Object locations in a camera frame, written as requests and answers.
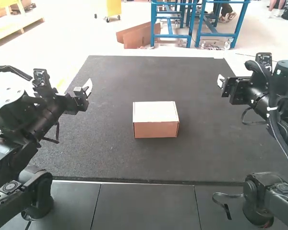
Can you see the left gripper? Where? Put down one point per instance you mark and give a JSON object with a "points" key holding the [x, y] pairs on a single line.
{"points": [[74, 103]]}

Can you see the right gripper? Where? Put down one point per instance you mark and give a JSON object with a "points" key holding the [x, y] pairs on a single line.
{"points": [[240, 89]]}

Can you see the cardboard box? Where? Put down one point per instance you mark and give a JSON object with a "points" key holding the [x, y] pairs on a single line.
{"points": [[156, 129]]}

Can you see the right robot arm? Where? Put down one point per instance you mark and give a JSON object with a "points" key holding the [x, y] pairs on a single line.
{"points": [[285, 79]]}

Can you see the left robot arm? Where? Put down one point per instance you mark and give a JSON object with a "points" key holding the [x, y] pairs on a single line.
{"points": [[14, 105]]}

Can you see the person's legs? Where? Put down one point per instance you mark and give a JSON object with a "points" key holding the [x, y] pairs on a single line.
{"points": [[276, 6], [224, 10]]}

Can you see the yellow wheeled cart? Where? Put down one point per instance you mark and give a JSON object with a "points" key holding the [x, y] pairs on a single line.
{"points": [[114, 7]]}

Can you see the pale wooden pallet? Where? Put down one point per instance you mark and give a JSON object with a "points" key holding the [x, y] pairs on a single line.
{"points": [[12, 30]]}

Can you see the black mat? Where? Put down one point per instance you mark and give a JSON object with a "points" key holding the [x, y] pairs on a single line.
{"points": [[158, 158]]}

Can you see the dark base panel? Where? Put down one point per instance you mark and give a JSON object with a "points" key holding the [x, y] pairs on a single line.
{"points": [[218, 189], [74, 208], [146, 208]]}

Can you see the blue metal frame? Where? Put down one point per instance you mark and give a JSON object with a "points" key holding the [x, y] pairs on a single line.
{"points": [[170, 37], [214, 36]]}

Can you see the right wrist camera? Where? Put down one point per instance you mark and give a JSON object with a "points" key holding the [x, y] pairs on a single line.
{"points": [[264, 60]]}

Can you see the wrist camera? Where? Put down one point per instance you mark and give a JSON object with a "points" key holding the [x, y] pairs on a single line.
{"points": [[40, 75], [264, 60]]}

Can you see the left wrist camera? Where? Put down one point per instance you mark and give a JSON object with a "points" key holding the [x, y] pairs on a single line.
{"points": [[40, 75]]}

